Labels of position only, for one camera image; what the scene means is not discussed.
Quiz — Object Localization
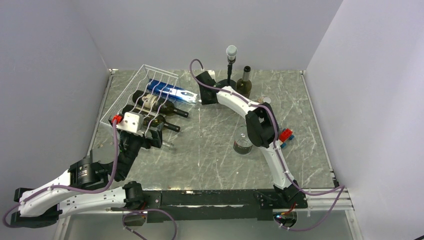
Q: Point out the blue square glass bottle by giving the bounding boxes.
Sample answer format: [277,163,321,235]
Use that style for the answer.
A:
[147,78,199,105]

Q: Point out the dark green wine bottle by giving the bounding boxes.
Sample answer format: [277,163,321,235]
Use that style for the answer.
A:
[121,104,181,133]

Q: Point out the wine bottle with cream label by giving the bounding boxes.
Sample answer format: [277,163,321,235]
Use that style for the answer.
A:
[131,90,189,118]

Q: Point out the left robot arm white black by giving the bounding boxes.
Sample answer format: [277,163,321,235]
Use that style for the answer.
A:
[2,125,163,229]

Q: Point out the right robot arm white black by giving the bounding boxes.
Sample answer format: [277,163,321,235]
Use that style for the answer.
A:
[193,71,305,208]

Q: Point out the olive wine bottle silver neck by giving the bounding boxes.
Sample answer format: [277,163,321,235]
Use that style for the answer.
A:
[236,65,252,98]

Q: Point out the black stand with white ball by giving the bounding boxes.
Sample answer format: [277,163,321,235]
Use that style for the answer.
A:
[217,45,238,89]

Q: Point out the small glass jar silver lid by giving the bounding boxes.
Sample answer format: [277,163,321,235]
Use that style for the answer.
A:
[257,96,272,104]

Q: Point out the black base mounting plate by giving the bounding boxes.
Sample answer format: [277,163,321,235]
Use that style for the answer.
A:
[124,188,308,221]

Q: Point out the colourful toy block figure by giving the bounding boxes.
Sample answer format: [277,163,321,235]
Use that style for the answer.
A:
[278,128,295,149]

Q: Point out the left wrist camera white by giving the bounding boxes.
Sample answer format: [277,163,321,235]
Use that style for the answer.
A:
[110,111,144,134]

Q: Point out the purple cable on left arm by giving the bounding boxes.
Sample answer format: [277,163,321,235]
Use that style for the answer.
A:
[2,119,120,229]

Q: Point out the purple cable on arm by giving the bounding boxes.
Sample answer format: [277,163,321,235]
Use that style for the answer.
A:
[2,119,120,229]
[189,58,346,197]

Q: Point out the white wire wine rack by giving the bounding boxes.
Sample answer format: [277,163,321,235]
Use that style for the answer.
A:
[100,64,194,141]

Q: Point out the purple cable under left base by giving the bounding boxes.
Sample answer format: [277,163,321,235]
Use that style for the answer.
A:
[121,207,180,240]

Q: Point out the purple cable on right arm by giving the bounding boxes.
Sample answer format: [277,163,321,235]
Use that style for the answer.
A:
[189,58,346,197]

